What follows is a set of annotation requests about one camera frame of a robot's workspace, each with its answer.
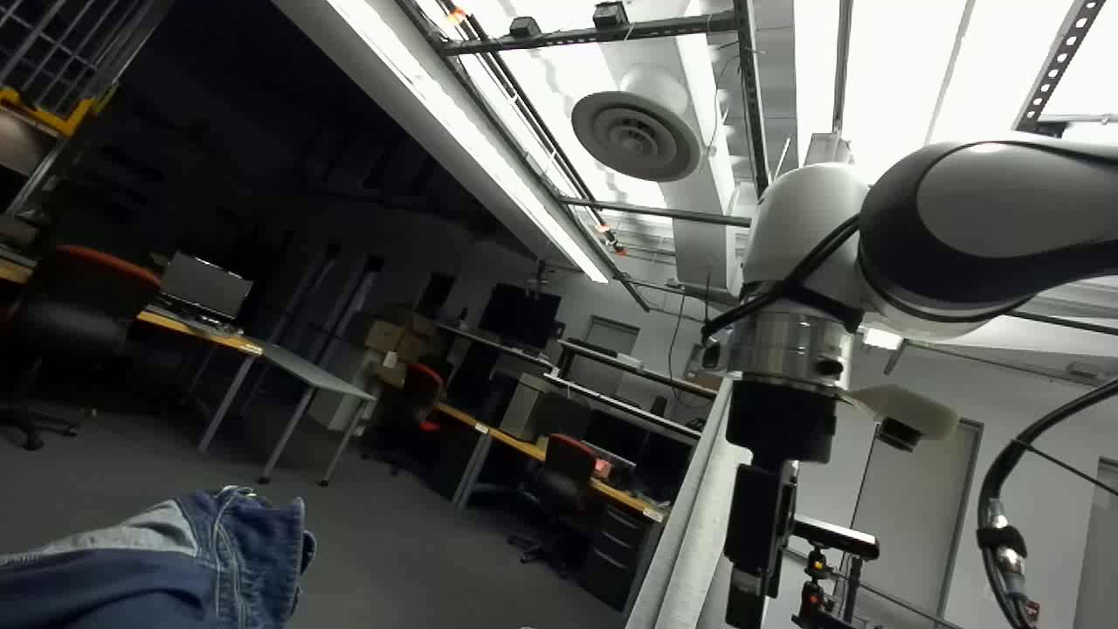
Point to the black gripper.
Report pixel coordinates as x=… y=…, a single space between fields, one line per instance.
x=764 y=511

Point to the blue denim jeans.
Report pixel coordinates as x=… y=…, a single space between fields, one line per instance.
x=153 y=569

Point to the white black Franka robot arm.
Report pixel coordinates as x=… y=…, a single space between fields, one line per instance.
x=991 y=220

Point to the red black office chair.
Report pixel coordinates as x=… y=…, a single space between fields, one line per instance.
x=569 y=476
x=422 y=404
x=74 y=314

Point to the grey door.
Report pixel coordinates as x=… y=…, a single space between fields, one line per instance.
x=920 y=525

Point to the long yellow edged desk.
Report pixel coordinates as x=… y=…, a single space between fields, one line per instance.
x=513 y=442

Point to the black computer monitor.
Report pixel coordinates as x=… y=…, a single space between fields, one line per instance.
x=520 y=314

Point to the round ceiling air vent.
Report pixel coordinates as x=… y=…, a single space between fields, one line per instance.
x=633 y=133

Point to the cardboard box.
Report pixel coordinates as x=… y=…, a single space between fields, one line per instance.
x=395 y=339

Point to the long ceiling light fixture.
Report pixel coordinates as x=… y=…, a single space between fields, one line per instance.
x=467 y=127

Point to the black ceiling mounting bar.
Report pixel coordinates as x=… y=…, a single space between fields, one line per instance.
x=580 y=36

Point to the yellow edged wooden desk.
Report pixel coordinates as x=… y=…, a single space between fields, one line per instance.
x=198 y=334

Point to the grey box on desk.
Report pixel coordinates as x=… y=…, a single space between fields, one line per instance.
x=204 y=286

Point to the grey partition wall panel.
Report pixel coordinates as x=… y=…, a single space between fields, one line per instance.
x=694 y=525

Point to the black stereo camera bar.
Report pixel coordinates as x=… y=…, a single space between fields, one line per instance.
x=838 y=540

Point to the camera stand with red clamp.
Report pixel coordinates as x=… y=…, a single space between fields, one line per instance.
x=817 y=595

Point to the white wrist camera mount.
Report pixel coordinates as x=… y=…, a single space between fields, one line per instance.
x=902 y=411

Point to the dark desk shelf frame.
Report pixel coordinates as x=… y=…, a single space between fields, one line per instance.
x=629 y=396

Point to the black perforated ceiling rail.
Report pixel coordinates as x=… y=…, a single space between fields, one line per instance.
x=1057 y=63

